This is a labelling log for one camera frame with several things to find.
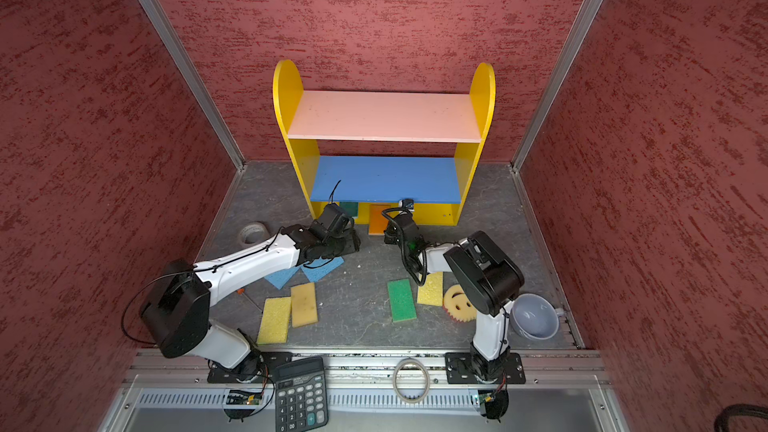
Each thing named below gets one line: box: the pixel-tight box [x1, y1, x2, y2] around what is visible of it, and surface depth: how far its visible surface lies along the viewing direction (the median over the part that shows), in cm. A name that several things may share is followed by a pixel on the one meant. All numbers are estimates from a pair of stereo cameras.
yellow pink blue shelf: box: [273, 60, 496, 225], surface depth 81 cm
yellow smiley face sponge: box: [443, 284, 477, 323], surface depth 83 cm
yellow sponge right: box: [417, 272, 443, 306], surface depth 87 cm
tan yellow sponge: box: [291, 282, 318, 328], surface depth 85 cm
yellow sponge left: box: [257, 296, 291, 345], surface depth 82 cm
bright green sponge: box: [387, 278, 417, 323], surface depth 86 cm
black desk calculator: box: [274, 356, 329, 432], surface depth 70 cm
